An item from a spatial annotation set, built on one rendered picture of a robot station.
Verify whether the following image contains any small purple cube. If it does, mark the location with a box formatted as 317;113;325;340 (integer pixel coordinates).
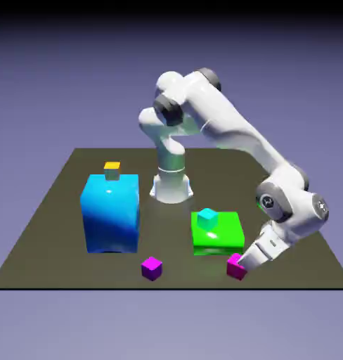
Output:
141;256;164;282

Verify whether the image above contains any large green box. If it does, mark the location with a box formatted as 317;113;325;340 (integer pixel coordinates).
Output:
190;211;245;257

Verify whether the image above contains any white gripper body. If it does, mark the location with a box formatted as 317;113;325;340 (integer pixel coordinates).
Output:
237;232;291;271

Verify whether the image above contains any large blue box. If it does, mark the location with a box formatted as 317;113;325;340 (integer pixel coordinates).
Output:
79;173;141;254

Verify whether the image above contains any small yellow cube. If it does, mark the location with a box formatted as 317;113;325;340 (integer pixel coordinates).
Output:
103;161;122;181

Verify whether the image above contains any small cyan cube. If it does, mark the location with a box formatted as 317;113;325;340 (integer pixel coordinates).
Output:
196;207;219;230

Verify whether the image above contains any small pink cube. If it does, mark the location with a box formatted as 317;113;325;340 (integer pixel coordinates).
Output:
226;252;248;281

